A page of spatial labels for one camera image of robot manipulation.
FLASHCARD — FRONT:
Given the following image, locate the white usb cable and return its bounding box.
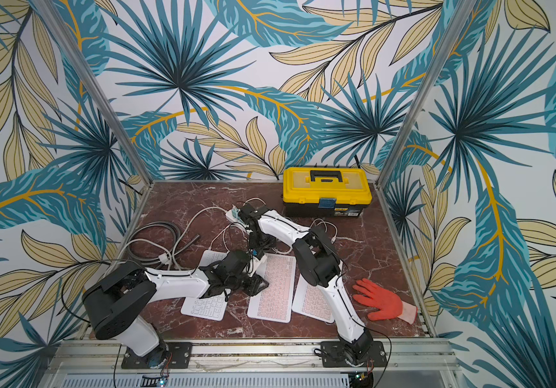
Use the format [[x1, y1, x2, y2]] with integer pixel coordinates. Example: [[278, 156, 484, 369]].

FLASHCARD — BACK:
[[311, 217, 339, 239], [208, 222, 250, 253]]

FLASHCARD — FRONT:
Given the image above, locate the white power strip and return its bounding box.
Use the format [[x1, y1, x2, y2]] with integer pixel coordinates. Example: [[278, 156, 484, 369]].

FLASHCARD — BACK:
[[225, 206, 247, 231]]

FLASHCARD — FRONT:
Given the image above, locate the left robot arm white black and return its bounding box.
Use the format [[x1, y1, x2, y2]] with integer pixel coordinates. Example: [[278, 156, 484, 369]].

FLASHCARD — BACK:
[[82, 250, 269, 357]]

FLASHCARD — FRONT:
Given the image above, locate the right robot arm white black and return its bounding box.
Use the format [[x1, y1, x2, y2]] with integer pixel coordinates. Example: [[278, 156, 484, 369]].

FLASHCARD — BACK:
[[226, 204, 374, 366]]

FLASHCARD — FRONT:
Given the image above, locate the pink keyboard middle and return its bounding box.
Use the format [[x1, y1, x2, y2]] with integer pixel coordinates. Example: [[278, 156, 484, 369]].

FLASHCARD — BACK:
[[247, 254, 296, 323]]

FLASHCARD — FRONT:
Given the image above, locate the pink keyboard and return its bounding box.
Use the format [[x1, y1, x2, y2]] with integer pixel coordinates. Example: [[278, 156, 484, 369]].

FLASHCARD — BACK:
[[292, 276, 334, 323], [247, 254, 296, 323]]

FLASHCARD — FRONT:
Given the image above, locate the pink keyboard right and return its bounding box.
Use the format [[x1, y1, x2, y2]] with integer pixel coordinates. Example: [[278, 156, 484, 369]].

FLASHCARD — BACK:
[[292, 276, 334, 323]]

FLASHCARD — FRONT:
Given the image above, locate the yellow black toolbox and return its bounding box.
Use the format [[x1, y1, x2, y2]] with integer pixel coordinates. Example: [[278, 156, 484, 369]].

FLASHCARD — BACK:
[[283, 167, 372, 218]]

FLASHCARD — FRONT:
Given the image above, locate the red work glove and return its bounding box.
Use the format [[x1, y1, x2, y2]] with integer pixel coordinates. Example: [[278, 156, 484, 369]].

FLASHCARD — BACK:
[[352, 279, 418, 324]]

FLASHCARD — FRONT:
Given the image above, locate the white wireless keyboard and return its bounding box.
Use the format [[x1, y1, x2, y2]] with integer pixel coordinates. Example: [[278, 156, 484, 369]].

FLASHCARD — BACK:
[[180, 250, 227, 322]]

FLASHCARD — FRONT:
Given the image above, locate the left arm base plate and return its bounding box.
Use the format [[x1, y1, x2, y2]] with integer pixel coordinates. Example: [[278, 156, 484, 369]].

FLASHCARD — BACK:
[[121, 342, 192, 370]]

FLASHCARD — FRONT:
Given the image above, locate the black coiled cable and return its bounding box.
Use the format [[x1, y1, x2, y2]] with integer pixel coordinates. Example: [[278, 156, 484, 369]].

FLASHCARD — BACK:
[[126, 221, 200, 265]]

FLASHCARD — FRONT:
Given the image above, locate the white power strip cord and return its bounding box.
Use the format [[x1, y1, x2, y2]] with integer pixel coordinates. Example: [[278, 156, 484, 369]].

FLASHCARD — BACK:
[[94, 205, 230, 317]]

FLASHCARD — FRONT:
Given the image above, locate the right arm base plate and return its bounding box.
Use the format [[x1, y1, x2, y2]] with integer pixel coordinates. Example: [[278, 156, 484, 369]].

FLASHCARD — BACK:
[[313, 341, 390, 368]]

